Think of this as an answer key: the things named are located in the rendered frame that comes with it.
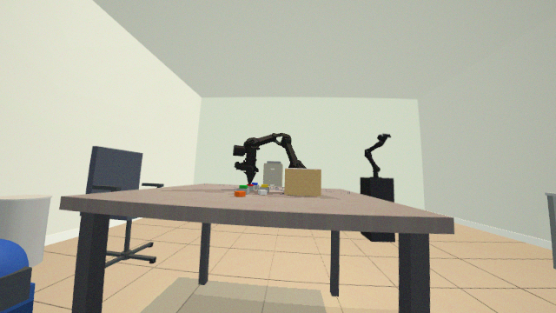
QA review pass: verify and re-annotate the yellow button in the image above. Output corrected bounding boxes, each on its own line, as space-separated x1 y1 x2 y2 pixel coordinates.
259 184 269 193

